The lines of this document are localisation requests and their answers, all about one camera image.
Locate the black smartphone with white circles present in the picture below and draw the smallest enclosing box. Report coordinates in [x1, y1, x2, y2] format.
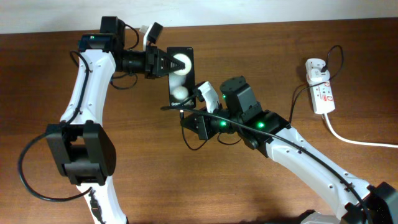
[167, 47, 195, 106]

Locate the black usb charging cable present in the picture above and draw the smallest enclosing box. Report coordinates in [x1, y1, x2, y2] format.
[179, 45, 345, 151]

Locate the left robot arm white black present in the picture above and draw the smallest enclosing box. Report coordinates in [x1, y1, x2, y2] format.
[47, 16, 194, 223]

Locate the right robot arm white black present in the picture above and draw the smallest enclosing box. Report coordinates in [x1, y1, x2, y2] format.
[180, 77, 397, 223]

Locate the white power strip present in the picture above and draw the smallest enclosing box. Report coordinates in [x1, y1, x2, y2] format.
[305, 58, 335, 114]

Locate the white usb wall charger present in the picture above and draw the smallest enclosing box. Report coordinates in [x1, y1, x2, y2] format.
[307, 68, 330, 85]

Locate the white power strip cord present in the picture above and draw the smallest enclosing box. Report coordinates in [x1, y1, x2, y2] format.
[322, 113, 398, 149]

